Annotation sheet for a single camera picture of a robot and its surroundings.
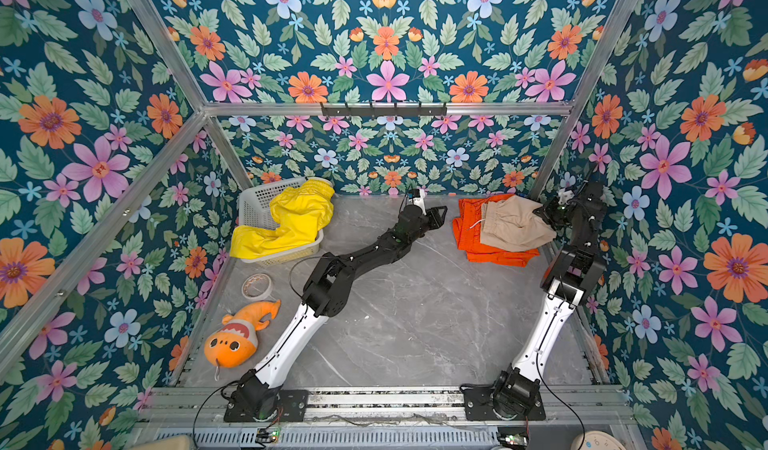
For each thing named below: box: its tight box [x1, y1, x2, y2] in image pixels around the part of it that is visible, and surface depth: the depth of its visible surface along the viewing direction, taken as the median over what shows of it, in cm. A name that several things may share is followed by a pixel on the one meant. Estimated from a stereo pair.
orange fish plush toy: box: [204, 299, 282, 368], surface depth 79 cm
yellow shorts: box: [230, 180, 335, 258], surface depth 98 cm
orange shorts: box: [452, 194, 540, 268], surface depth 105 cm
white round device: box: [570, 431, 627, 450], surface depth 68 cm
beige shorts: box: [480, 195, 557, 252], surface depth 104 cm
